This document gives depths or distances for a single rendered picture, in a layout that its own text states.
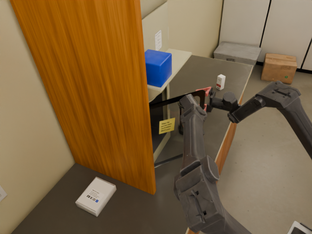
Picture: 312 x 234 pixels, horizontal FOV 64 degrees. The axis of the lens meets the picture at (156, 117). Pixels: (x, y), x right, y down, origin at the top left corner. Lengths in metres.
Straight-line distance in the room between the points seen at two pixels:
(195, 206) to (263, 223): 1.82
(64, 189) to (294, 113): 1.09
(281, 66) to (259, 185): 1.85
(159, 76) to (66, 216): 0.79
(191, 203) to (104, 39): 0.53
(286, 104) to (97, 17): 0.64
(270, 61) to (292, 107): 2.95
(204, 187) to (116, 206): 0.76
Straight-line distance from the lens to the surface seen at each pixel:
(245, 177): 2.58
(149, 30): 0.99
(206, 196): 0.56
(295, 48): 4.11
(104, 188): 1.28
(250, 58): 3.76
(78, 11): 0.83
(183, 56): 1.11
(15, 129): 1.18
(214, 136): 1.54
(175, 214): 1.22
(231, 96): 1.27
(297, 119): 0.93
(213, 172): 0.59
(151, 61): 0.89
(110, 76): 0.87
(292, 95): 0.91
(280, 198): 2.54
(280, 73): 3.87
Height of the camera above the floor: 2.02
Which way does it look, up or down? 41 degrees down
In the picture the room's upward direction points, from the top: 4 degrees counter-clockwise
